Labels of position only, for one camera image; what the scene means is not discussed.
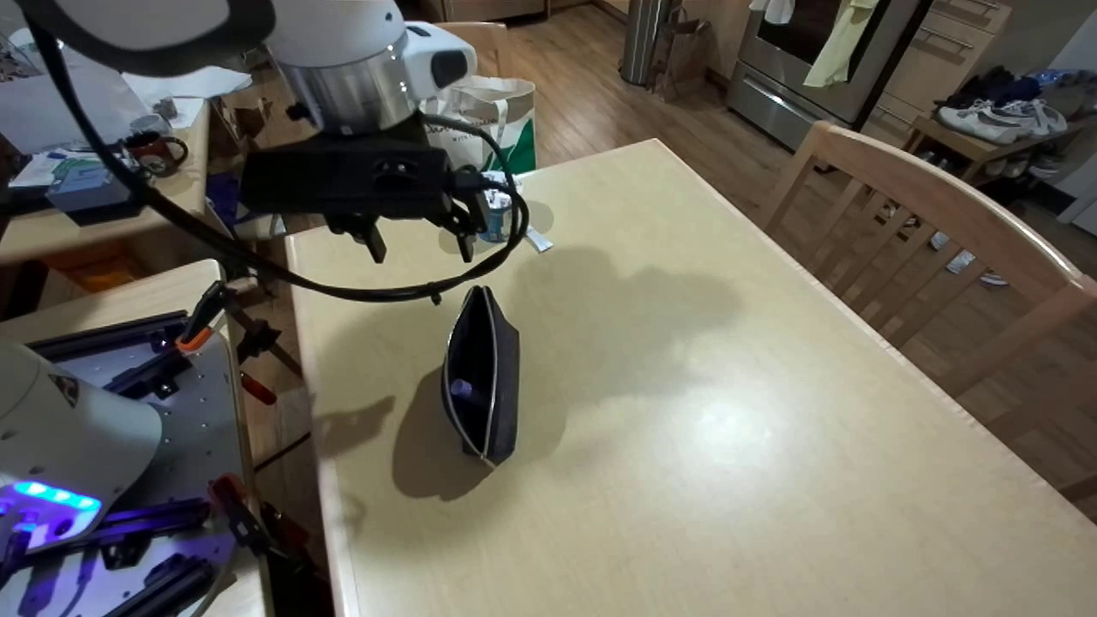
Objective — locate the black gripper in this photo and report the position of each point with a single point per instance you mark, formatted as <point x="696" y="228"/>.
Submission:
<point x="353" y="139"/>

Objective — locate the dark blue zip purse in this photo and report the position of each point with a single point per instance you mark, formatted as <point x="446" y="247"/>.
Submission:
<point x="500" y="390"/>

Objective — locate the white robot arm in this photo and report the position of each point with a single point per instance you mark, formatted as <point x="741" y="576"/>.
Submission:
<point x="344" y="28"/>

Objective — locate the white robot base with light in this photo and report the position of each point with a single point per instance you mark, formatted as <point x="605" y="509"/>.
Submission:
<point x="69" y="449"/>

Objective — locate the small white paper piece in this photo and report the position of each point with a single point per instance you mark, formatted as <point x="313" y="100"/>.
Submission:
<point x="537" y="243"/>

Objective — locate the white crumpled paper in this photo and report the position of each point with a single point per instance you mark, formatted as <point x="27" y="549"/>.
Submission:
<point x="191" y="86"/>

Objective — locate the white green shopping bag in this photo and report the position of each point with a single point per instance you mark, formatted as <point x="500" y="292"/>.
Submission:
<point x="492" y="107"/>

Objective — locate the black orange clamp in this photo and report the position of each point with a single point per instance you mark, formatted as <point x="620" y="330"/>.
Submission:
<point x="208" y="314"/>
<point x="235" y="501"/>

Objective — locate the wooden desk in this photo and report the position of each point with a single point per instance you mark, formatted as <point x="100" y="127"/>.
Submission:
<point x="183" y="210"/>

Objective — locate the small light wooden side table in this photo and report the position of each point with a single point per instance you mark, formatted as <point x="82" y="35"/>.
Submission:
<point x="114" y="298"/>

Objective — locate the blue box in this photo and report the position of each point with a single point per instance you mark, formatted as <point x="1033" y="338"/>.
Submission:
<point x="98" y="189"/>

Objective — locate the brown paper bag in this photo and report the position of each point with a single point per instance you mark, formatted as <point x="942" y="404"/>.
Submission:
<point x="685" y="52"/>

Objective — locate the grey flat bag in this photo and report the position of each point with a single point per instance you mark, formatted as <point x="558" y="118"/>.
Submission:
<point x="37" y="107"/>

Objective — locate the stainless steel stove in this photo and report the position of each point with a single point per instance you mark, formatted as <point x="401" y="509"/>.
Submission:
<point x="791" y="79"/>

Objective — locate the white hanging towel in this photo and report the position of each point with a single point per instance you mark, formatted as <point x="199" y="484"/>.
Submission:
<point x="777" y="10"/>

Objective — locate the yellow hanging towel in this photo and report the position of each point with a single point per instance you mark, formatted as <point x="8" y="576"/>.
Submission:
<point x="846" y="41"/>

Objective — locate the wooden shoe rack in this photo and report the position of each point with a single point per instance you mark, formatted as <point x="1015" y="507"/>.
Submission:
<point x="947" y="142"/>

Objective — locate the white sneaker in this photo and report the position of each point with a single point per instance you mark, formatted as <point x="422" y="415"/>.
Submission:
<point x="1033" y="116"/>
<point x="979" y="124"/>

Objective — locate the light wooden cabinet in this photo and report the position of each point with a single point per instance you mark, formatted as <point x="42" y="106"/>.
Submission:
<point x="961" y="47"/>

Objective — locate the dark grey shoe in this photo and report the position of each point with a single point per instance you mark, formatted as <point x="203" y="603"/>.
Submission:
<point x="997" y="86"/>

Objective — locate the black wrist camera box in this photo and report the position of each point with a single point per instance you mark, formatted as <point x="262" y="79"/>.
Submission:
<point x="331" y="179"/>

